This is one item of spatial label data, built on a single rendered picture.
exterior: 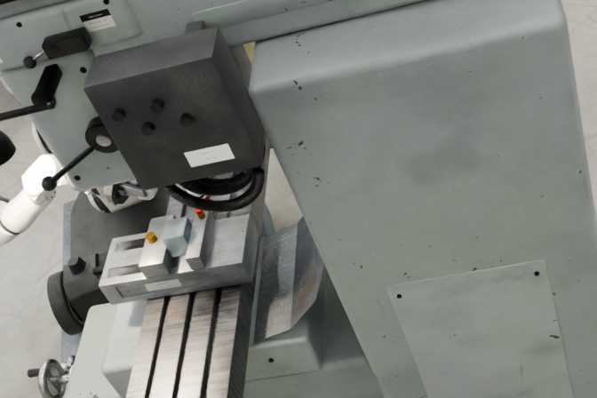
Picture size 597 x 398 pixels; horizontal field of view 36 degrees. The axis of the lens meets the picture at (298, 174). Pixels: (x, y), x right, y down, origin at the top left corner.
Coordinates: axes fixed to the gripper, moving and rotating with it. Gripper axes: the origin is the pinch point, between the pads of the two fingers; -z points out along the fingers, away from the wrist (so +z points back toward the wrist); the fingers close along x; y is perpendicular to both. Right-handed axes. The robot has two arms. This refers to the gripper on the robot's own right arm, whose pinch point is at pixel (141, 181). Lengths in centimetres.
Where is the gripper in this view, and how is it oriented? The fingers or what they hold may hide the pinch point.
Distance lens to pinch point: 194.1
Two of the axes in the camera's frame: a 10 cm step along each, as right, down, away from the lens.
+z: -8.4, -1.2, 5.2
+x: 4.5, -7.0, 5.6
